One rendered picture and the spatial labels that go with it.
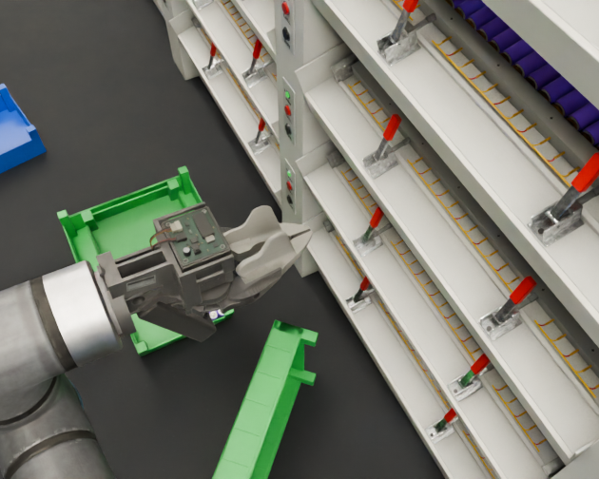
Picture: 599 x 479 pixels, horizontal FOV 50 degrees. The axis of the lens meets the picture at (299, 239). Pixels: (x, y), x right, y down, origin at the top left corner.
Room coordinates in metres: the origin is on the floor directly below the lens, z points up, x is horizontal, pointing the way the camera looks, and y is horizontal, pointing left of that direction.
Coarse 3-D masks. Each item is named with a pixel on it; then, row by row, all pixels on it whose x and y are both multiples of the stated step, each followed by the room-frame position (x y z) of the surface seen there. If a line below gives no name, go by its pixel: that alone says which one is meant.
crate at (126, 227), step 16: (160, 192) 0.85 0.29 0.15; (176, 192) 0.84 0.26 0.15; (112, 208) 0.80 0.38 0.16; (128, 208) 0.82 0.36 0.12; (144, 208) 0.83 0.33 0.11; (160, 208) 0.83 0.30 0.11; (176, 208) 0.84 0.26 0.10; (96, 224) 0.77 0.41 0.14; (112, 224) 0.79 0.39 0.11; (128, 224) 0.79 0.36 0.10; (144, 224) 0.80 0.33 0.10; (96, 240) 0.76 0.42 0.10; (112, 240) 0.76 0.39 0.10; (128, 240) 0.76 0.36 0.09; (144, 240) 0.76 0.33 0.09; (112, 256) 0.73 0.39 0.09; (144, 320) 0.61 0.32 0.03; (144, 336) 0.58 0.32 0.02; (160, 336) 0.58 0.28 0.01; (176, 336) 0.56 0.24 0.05; (144, 352) 0.52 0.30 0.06
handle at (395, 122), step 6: (396, 114) 0.59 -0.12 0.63; (390, 120) 0.59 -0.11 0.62; (396, 120) 0.58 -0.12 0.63; (390, 126) 0.58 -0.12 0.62; (396, 126) 0.58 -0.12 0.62; (384, 132) 0.58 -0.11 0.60; (390, 132) 0.58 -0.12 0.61; (384, 138) 0.58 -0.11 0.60; (390, 138) 0.57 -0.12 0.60; (384, 144) 0.57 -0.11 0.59; (378, 150) 0.58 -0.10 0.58; (384, 150) 0.57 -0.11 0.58; (378, 156) 0.57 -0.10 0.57; (384, 156) 0.58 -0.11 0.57
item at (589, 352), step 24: (360, 72) 0.72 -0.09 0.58; (384, 96) 0.67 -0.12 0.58; (384, 120) 0.64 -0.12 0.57; (408, 120) 0.62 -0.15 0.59; (432, 168) 0.55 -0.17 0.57; (456, 192) 0.50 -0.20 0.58; (480, 216) 0.46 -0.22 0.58; (504, 240) 0.43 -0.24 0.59; (528, 264) 0.39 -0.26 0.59; (552, 312) 0.33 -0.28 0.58; (576, 336) 0.30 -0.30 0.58
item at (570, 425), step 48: (336, 48) 0.75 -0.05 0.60; (336, 96) 0.71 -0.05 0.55; (336, 144) 0.65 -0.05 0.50; (384, 192) 0.54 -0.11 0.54; (432, 192) 0.52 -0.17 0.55; (432, 240) 0.46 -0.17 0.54; (480, 240) 0.45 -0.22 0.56; (480, 288) 0.38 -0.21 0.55; (480, 336) 0.33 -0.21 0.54; (528, 336) 0.32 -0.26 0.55; (528, 384) 0.27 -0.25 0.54; (576, 432) 0.21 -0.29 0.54
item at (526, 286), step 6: (522, 282) 0.35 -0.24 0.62; (528, 282) 0.34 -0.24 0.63; (534, 282) 0.34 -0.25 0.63; (516, 288) 0.35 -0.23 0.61; (522, 288) 0.34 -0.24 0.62; (528, 288) 0.34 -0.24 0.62; (516, 294) 0.34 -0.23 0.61; (522, 294) 0.34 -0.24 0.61; (528, 294) 0.34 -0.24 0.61; (510, 300) 0.34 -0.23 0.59; (516, 300) 0.34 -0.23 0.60; (522, 300) 0.34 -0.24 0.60; (504, 306) 0.34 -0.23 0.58; (510, 306) 0.34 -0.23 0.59; (498, 312) 0.34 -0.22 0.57; (504, 312) 0.34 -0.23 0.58; (510, 312) 0.34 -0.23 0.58; (498, 318) 0.33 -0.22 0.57; (504, 318) 0.34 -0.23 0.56
